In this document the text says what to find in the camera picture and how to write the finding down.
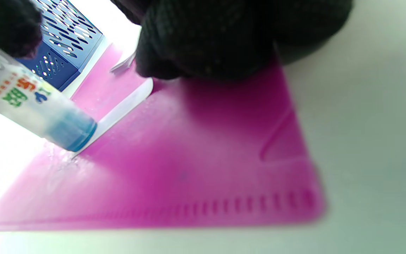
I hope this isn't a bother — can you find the person's right hand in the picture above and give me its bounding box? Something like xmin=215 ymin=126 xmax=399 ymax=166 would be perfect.
xmin=110 ymin=0 xmax=353 ymax=81

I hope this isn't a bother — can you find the person's left hand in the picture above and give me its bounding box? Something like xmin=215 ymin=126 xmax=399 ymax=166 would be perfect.
xmin=0 ymin=0 xmax=43 ymax=124

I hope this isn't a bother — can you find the white glue stick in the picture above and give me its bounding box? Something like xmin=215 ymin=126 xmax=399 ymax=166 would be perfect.
xmin=0 ymin=37 xmax=98 ymax=152

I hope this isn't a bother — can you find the pale purple sticky note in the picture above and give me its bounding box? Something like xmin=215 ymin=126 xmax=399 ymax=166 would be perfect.
xmin=71 ymin=78 xmax=154 ymax=159
xmin=110 ymin=51 xmax=137 ymax=75

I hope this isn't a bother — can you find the pink L-shaped folder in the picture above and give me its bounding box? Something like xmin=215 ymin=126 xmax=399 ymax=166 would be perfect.
xmin=0 ymin=42 xmax=327 ymax=231

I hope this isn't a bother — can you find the blue plastic file rack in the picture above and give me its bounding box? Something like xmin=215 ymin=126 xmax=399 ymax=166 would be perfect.
xmin=16 ymin=0 xmax=105 ymax=92

